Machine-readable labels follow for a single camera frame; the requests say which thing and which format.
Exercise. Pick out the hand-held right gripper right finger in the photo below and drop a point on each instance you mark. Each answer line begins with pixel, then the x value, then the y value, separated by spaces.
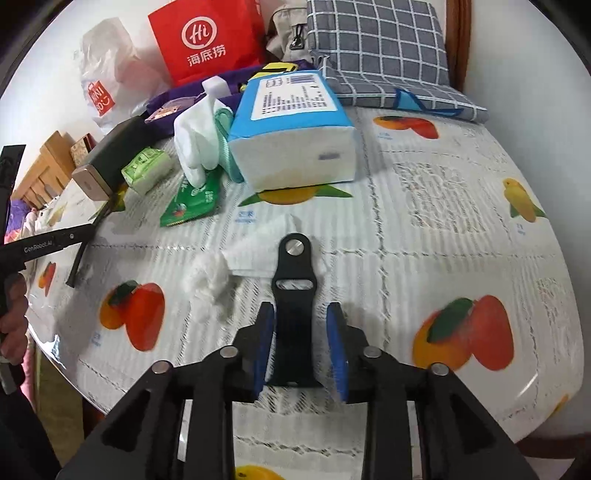
pixel 337 355

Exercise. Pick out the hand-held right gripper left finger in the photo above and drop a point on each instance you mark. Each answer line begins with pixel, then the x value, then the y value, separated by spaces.
pixel 263 355

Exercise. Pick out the white tissue sheet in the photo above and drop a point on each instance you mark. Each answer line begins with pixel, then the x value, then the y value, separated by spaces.
pixel 251 261

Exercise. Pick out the light green tissue pack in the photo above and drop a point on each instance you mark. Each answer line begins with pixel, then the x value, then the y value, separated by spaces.
pixel 147 168

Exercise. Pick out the green foil packet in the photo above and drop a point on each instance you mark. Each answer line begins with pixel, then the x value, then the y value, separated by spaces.
pixel 189 205

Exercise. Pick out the pair of white gloves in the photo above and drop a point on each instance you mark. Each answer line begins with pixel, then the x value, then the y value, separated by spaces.
pixel 198 134

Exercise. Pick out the blue tissue pack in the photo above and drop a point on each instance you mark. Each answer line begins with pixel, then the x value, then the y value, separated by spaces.
pixel 286 147

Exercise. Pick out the purple fabric tray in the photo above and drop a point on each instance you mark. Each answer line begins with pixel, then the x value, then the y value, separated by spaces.
pixel 184 94

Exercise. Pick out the white foam block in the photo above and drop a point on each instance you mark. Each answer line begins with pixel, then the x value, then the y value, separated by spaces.
pixel 219 86

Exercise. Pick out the person's left hand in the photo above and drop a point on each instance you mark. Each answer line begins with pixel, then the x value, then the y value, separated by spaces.
pixel 16 318

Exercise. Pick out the white black spotted cloth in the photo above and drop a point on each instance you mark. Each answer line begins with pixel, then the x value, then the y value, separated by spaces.
pixel 44 214

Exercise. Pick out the purple pillow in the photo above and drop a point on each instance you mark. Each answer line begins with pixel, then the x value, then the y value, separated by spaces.
pixel 16 221

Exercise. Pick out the wooden headboard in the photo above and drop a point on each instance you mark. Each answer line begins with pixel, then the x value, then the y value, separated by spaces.
pixel 46 166

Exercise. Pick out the patterned hardcover book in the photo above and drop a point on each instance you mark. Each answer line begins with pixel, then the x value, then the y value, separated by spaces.
pixel 81 150

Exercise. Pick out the dark green tin box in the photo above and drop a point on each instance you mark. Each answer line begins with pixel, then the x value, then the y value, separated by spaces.
pixel 115 152

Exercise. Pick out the fruit print tablecloth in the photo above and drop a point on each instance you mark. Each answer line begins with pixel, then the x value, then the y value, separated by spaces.
pixel 415 230

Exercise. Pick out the white plastic shopping bag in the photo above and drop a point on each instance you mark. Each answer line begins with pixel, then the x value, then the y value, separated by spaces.
pixel 115 69

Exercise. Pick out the red paper shopping bag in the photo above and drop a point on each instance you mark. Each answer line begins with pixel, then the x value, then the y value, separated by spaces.
pixel 207 37

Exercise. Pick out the folded grey checked cloth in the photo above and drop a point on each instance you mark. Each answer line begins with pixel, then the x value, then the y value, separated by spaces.
pixel 438 104

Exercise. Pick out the grey checked cushion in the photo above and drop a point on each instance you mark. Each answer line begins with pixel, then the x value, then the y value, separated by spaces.
pixel 378 41

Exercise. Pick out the grey backpack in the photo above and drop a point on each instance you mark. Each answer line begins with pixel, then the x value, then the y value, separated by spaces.
pixel 286 27

